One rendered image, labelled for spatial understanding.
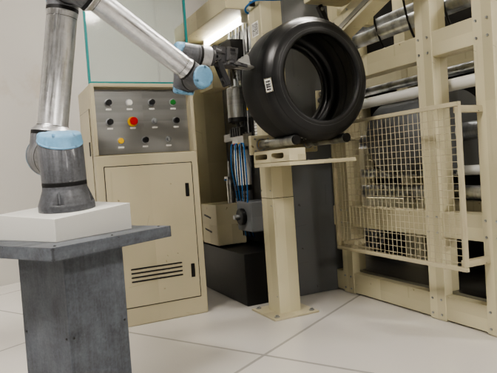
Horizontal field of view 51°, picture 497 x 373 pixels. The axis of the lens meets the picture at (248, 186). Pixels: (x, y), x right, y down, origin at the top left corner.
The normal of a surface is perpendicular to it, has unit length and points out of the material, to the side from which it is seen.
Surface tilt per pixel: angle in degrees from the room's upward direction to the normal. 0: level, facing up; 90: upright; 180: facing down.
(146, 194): 90
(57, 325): 90
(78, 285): 90
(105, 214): 90
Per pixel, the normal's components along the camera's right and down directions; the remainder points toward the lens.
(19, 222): -0.55, 0.07
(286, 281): 0.44, 0.00
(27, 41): 0.83, -0.04
